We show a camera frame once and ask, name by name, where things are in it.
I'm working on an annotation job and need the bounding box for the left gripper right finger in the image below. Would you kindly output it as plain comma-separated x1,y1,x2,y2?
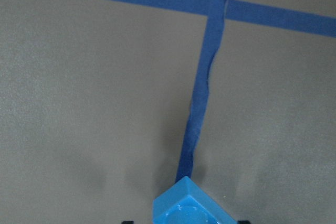
237,220,249,224

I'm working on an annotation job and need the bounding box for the small blue toy block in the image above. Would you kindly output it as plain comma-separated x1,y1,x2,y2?
152,176,237,224

